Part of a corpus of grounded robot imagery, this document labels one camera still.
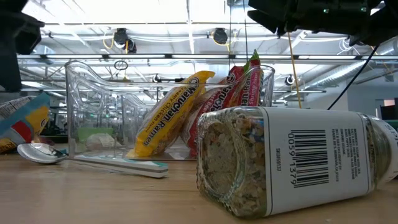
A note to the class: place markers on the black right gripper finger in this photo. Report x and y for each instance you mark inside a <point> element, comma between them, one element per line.
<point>276,21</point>
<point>270,5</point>

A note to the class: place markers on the green shrimp ramen packet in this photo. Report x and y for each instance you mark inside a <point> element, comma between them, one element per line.
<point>253,90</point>

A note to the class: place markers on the red beef ramen packet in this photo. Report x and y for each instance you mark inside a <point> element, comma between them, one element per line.
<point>217,99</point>

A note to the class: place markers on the yellow chicken ramen packet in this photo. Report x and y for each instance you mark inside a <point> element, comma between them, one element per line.
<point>168,118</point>

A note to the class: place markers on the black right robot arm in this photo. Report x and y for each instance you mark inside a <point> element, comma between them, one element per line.
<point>382,28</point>

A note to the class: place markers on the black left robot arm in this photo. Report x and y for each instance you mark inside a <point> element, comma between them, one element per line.
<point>15,46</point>

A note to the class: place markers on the small black hanging reel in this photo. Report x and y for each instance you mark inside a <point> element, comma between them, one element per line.
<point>155,77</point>
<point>289,79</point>

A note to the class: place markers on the white label seasoning jar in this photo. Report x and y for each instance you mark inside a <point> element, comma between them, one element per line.
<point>311,155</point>

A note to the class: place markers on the clear plastic organizer bin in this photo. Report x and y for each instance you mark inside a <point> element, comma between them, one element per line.
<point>102,109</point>

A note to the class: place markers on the blue ramen packet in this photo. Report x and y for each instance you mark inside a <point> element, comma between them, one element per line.
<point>21,121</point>

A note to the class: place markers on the silver ventilation duct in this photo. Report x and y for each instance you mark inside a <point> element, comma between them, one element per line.
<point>345,72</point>

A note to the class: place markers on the long horizontal light rail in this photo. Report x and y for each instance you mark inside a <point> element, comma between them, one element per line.
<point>77,56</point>

